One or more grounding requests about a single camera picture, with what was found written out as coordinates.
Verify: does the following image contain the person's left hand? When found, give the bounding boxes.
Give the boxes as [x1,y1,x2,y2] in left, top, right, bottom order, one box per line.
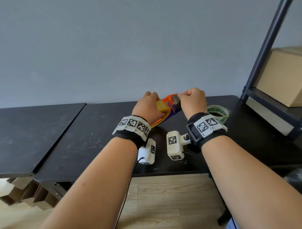
[132,91,166,125]

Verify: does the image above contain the person's right hand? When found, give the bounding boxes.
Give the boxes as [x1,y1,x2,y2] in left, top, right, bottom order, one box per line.
[177,88,207,120]

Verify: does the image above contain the orange and blue tape dispenser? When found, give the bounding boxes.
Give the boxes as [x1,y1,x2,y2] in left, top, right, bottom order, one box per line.
[150,94,183,128]

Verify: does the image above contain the person's right forearm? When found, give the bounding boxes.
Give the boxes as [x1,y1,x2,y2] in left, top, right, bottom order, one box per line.
[201,135,302,229]

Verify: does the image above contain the person's left forearm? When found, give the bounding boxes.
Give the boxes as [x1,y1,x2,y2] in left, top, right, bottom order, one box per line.
[40,136,139,229]

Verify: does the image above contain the yellow tape roll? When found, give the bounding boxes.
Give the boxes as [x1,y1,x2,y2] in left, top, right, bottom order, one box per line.
[156,100,171,113]

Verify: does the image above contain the left wristband with marker tags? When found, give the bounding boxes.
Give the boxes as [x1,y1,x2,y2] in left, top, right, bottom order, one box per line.
[112,115,151,149]

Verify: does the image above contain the wristband with marker tags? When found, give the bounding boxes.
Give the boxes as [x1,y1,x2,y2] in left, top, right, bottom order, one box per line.
[186,112,228,153]
[112,115,151,149]

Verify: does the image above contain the right wristband with marker tags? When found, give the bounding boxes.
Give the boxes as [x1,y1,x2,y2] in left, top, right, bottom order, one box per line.
[186,112,228,153]

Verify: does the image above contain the clear tape roll green print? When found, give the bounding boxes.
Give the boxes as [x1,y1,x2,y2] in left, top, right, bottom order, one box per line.
[206,105,231,125]

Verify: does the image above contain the brown cardboard box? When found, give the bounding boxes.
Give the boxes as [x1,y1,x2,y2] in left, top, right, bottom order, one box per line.
[255,47,302,108]

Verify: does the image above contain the cardboard honeycomb pieces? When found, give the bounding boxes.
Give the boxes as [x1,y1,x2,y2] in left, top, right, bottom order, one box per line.
[0,176,60,211]

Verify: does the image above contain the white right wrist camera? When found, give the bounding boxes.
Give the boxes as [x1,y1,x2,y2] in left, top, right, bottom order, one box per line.
[166,131,192,161]

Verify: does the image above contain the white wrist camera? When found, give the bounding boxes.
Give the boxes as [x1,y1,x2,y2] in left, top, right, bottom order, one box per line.
[137,138,157,165]
[166,131,192,161]

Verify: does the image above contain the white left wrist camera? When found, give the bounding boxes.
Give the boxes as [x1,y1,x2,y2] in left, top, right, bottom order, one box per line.
[137,138,157,165]

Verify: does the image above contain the black metal shelf frame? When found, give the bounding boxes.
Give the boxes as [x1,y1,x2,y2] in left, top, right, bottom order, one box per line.
[240,0,302,140]

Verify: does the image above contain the black cable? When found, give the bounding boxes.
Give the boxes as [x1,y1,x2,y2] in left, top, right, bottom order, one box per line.
[115,157,145,229]

